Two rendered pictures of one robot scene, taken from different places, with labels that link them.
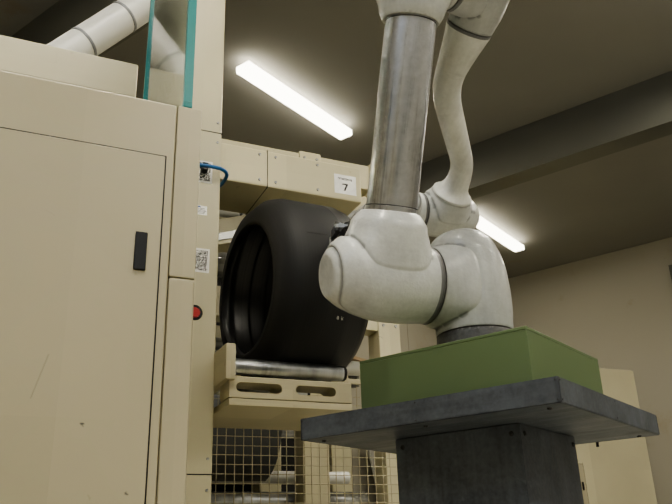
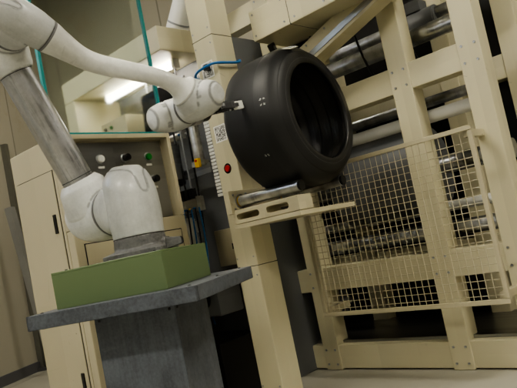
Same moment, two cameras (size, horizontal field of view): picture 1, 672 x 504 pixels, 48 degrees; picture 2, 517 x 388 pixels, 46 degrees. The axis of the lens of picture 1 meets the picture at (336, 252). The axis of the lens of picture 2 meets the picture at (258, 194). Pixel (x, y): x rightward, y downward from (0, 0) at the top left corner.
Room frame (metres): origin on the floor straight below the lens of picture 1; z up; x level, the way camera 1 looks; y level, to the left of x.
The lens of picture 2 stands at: (1.10, -2.10, 0.73)
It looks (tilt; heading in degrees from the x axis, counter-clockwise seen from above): 4 degrees up; 68
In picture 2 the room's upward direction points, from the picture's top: 12 degrees counter-clockwise
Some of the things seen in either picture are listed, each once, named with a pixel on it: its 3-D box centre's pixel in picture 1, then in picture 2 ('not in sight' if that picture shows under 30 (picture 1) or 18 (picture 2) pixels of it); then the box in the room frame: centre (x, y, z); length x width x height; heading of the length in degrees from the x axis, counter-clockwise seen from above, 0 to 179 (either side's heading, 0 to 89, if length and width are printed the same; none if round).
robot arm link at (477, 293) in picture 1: (464, 283); (130, 201); (1.45, -0.26, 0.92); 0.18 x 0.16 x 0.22; 114
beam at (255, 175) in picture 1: (275, 186); (316, 5); (2.52, 0.22, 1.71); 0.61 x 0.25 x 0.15; 115
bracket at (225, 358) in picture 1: (211, 376); (260, 199); (2.13, 0.37, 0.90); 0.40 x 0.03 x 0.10; 25
